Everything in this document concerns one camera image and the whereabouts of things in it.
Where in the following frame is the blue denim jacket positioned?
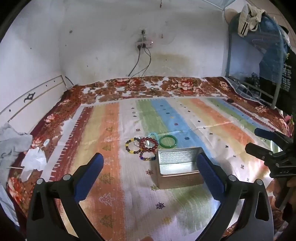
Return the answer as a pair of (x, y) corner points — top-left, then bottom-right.
(253, 13), (289, 84)

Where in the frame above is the red bead bracelet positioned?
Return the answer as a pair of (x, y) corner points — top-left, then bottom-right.
(139, 137), (159, 151)

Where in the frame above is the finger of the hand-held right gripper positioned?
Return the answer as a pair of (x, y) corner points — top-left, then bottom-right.
(245, 142), (287, 166)
(254, 127), (296, 152)

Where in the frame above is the white crumpled tissue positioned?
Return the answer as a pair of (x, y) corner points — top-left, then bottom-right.
(20, 148), (47, 182)

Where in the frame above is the white jacket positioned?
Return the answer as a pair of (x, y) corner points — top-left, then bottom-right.
(237, 3), (265, 37)

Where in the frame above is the white power strip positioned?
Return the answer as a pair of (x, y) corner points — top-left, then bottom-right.
(136, 39), (154, 49)

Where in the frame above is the rainbow striped cloth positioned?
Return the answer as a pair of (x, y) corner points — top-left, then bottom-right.
(43, 96), (281, 241)

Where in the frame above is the green jade bangle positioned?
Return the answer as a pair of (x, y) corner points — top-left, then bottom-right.
(159, 134), (179, 149)

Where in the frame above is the white headboard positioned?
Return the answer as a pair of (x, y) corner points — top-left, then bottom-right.
(0, 75), (68, 123)

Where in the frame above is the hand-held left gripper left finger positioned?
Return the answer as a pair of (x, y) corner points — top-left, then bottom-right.
(26, 152), (104, 241)

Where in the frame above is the multicolour bead bracelet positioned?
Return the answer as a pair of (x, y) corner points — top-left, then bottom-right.
(139, 150), (158, 162)

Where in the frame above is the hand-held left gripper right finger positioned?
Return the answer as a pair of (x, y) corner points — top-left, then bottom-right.
(196, 153), (274, 241)

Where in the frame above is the red floral blanket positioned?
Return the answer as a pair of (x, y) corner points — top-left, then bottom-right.
(6, 75), (294, 218)

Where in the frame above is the grey cloth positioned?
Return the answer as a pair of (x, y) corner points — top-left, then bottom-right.
(0, 122), (33, 180)

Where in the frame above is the rectangular metal tin box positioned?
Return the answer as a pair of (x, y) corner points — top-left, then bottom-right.
(151, 147), (205, 190)

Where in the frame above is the black printed shirt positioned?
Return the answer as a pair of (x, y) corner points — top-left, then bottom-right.
(275, 25), (296, 115)

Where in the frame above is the metal bed frame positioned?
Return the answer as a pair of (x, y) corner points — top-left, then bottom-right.
(225, 9), (285, 110)

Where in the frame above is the yellow and dark bead bracelet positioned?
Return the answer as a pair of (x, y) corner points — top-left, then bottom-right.
(125, 138), (142, 155)

